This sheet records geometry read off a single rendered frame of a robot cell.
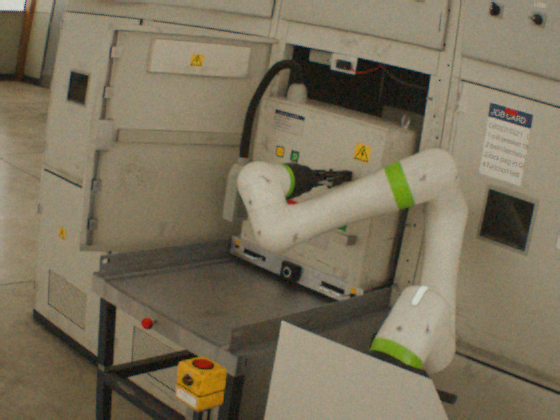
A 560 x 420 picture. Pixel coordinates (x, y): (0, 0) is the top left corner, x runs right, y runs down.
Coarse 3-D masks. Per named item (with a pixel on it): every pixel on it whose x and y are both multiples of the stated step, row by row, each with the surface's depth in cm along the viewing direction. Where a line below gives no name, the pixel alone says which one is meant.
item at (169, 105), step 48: (144, 48) 249; (192, 48) 255; (240, 48) 264; (96, 96) 243; (144, 96) 254; (192, 96) 263; (240, 96) 272; (96, 144) 248; (144, 144) 259; (192, 144) 268; (96, 192) 253; (144, 192) 264; (192, 192) 273; (96, 240) 260; (144, 240) 269; (192, 240) 279
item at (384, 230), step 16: (336, 112) 248; (352, 112) 256; (384, 128) 230; (400, 128) 238; (416, 128) 245; (400, 144) 235; (416, 144) 242; (384, 160) 231; (384, 224) 240; (400, 224) 247; (368, 240) 236; (384, 240) 243; (384, 256) 245; (368, 272) 241; (384, 272) 248
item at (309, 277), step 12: (252, 252) 266; (264, 252) 262; (264, 264) 262; (276, 264) 259; (300, 264) 253; (300, 276) 253; (312, 276) 250; (324, 276) 247; (312, 288) 250; (336, 288) 244; (360, 288) 238; (372, 288) 241
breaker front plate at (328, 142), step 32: (320, 128) 245; (352, 128) 237; (256, 160) 263; (288, 160) 254; (320, 160) 246; (352, 160) 238; (320, 192) 247; (352, 224) 240; (288, 256) 257; (320, 256) 249; (352, 256) 241
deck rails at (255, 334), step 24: (216, 240) 267; (120, 264) 238; (144, 264) 246; (168, 264) 254; (192, 264) 259; (384, 288) 245; (312, 312) 220; (336, 312) 229; (360, 312) 238; (240, 336) 200; (264, 336) 207
